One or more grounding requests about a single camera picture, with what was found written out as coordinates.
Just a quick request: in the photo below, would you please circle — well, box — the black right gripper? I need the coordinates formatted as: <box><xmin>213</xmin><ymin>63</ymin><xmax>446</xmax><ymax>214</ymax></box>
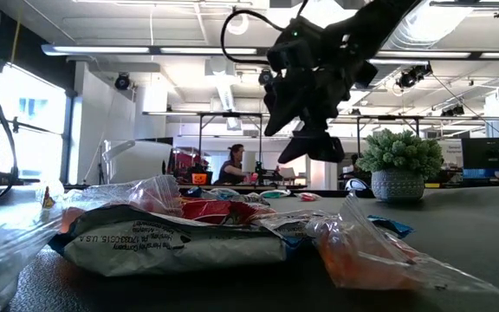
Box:
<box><xmin>262</xmin><ymin>16</ymin><xmax>379</xmax><ymax>164</ymax></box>

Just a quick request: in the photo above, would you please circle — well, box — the red KitKat pack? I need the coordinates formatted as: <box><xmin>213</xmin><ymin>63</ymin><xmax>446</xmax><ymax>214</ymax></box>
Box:
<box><xmin>179</xmin><ymin>198</ymin><xmax>279</xmax><ymax>227</ymax></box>

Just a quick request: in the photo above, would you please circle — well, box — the black ceiling spotlight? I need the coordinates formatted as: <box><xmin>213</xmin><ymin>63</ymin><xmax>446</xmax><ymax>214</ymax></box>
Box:
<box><xmin>394</xmin><ymin>63</ymin><xmax>433</xmax><ymax>91</ymax></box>
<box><xmin>256</xmin><ymin>68</ymin><xmax>275</xmax><ymax>87</ymax></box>
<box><xmin>113</xmin><ymin>72</ymin><xmax>132</xmax><ymax>92</ymax></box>

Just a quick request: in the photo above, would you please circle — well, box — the clear wrapped blue gummy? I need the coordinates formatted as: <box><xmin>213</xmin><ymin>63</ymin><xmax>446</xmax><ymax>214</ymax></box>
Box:
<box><xmin>260</xmin><ymin>189</ymin><xmax>292</xmax><ymax>199</ymax></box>

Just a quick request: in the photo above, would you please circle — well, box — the person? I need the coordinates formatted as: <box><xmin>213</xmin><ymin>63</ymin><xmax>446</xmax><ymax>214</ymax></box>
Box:
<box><xmin>213</xmin><ymin>143</ymin><xmax>251</xmax><ymax>186</ymax></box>

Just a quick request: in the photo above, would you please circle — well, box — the artificial green potted plant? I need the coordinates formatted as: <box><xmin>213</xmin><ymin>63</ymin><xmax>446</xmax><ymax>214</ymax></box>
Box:
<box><xmin>355</xmin><ymin>127</ymin><xmax>444</xmax><ymax>204</ymax></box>

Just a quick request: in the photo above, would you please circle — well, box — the long ceiling light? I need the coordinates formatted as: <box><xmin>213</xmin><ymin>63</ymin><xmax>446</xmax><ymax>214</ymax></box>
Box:
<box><xmin>373</xmin><ymin>50</ymin><xmax>499</xmax><ymax>61</ymax></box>
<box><xmin>40</xmin><ymin>42</ymin><xmax>259</xmax><ymax>57</ymax></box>

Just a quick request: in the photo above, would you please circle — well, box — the white plastic bucket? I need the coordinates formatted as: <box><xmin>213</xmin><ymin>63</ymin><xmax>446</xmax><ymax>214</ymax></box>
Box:
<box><xmin>100</xmin><ymin>138</ymin><xmax>175</xmax><ymax>199</ymax></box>

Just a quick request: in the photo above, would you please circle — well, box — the black monitor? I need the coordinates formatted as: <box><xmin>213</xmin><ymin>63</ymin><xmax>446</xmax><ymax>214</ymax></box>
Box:
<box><xmin>460</xmin><ymin>137</ymin><xmax>499</xmax><ymax>179</ymax></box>

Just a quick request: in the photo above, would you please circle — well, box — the black table mat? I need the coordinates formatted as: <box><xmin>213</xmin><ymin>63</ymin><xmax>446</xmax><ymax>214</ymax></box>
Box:
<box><xmin>0</xmin><ymin>184</ymin><xmax>499</xmax><ymax>312</ymax></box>

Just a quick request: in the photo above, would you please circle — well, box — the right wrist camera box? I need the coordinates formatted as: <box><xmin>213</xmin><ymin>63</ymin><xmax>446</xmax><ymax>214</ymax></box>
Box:
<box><xmin>268</xmin><ymin>38</ymin><xmax>320</xmax><ymax>74</ymax></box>

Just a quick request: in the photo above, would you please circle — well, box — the black tall table frame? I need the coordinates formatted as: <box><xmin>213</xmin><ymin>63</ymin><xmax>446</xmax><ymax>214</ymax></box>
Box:
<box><xmin>196</xmin><ymin>110</ymin><xmax>264</xmax><ymax>174</ymax></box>

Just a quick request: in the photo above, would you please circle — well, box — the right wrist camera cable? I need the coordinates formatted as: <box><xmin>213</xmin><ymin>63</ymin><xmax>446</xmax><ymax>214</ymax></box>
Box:
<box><xmin>220</xmin><ymin>8</ymin><xmax>288</xmax><ymax>66</ymax></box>

